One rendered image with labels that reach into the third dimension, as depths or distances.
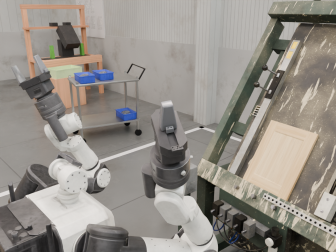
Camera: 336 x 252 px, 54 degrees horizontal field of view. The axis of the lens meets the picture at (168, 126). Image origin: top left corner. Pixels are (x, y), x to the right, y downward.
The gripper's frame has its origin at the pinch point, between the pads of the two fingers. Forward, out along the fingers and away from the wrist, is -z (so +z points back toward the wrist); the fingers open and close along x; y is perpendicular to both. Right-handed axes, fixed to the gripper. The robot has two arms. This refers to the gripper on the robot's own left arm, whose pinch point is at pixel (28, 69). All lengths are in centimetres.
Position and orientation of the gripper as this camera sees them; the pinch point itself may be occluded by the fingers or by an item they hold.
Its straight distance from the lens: 124.2
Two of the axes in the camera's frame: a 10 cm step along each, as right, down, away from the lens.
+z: 4.0, 8.6, 3.1
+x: 8.7, -2.6, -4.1
